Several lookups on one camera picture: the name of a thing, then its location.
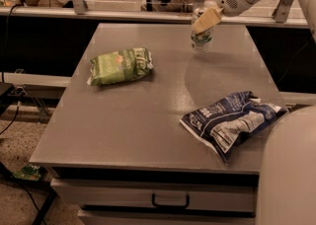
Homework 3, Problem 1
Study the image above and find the black cable left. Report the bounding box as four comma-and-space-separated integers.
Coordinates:
0, 3, 23, 137

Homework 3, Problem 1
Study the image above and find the grey metal rail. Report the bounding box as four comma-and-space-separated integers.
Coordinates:
12, 7, 308, 29

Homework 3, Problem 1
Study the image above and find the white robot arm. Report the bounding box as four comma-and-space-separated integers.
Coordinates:
193, 0, 316, 225

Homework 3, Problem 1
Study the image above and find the black drawer handle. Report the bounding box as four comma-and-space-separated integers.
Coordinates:
151, 193, 191, 209

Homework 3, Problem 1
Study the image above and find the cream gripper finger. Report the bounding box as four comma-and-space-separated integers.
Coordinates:
192, 7, 223, 35

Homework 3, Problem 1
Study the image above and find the green chip bag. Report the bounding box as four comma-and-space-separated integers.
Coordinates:
87, 47, 154, 86

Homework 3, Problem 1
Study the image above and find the grey upper drawer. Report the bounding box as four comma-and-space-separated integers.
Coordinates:
51, 179, 256, 213

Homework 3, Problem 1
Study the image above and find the black stand frame left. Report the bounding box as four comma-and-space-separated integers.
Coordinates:
0, 162, 57, 225

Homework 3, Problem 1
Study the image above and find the green packet on floor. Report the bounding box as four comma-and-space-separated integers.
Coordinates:
13, 164, 41, 182

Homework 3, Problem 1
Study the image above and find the dark blue chip bag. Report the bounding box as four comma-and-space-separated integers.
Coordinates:
180, 91, 287, 163

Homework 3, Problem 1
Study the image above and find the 7up soda can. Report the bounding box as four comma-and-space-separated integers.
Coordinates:
191, 7, 213, 52

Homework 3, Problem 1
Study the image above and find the grey drawer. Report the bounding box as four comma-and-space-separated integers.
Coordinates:
78, 209, 255, 225
51, 179, 256, 213

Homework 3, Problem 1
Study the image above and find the grey lower drawer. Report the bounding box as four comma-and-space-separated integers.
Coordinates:
78, 209, 255, 225

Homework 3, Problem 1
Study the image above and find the metal bracket right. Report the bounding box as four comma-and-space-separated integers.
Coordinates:
273, 0, 294, 23

